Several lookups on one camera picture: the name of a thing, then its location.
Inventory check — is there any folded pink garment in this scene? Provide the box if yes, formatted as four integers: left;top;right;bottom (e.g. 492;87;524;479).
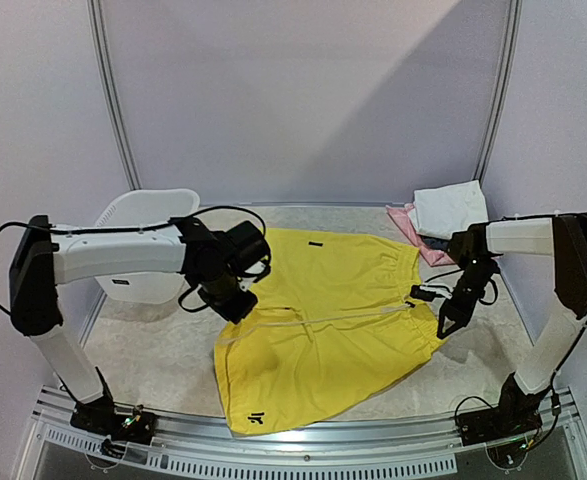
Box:
386;203;454;267

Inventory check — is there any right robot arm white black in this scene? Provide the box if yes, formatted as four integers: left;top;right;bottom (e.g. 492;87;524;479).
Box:
437;212;587;436

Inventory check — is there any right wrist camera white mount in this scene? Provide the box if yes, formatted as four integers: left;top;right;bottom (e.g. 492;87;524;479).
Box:
410;284;453;302

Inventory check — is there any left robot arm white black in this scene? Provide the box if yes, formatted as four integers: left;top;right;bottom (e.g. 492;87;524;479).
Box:
9;214;271;434

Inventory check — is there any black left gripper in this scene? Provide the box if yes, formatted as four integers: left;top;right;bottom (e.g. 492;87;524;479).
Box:
196;268;259;325

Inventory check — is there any white plastic laundry basket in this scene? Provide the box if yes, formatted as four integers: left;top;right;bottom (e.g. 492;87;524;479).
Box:
92;187;201;305

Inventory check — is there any aluminium frame post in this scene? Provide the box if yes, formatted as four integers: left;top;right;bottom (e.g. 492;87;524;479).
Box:
87;0;142;190
473;0;523;184

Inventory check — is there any folded navy blue garment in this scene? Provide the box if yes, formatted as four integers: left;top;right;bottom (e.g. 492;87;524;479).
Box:
421;236;450;252

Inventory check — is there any white t-shirt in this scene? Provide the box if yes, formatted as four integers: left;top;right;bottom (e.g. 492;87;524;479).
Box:
408;180;488;240

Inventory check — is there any yellow garment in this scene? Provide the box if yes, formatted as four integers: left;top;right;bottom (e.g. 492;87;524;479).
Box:
214;229;441;435

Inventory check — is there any right aluminium frame post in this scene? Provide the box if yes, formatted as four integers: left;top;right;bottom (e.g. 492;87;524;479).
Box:
473;0;523;184

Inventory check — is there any front aluminium rail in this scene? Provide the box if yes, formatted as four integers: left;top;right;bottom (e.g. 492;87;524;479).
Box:
17;387;587;479

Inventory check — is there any left aluminium frame post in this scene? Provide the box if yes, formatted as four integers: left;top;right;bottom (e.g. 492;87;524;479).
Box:
87;0;142;190

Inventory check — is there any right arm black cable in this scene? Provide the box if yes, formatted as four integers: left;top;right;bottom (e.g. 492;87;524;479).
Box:
425;269;499;307

